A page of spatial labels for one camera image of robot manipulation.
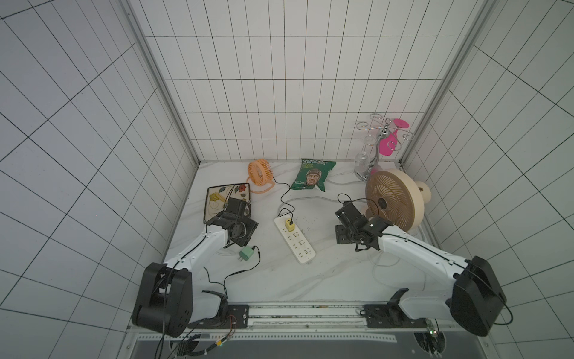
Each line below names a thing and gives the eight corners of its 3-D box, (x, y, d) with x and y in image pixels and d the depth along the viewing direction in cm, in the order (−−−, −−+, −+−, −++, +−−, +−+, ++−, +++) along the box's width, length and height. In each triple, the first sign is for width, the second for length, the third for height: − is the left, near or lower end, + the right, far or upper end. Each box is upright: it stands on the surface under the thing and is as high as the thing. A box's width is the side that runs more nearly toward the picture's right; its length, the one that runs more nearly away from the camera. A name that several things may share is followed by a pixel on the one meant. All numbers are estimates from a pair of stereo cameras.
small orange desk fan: (248, 193, 108) (244, 177, 98) (251, 175, 115) (247, 158, 106) (274, 193, 108) (272, 177, 98) (275, 175, 115) (273, 158, 106)
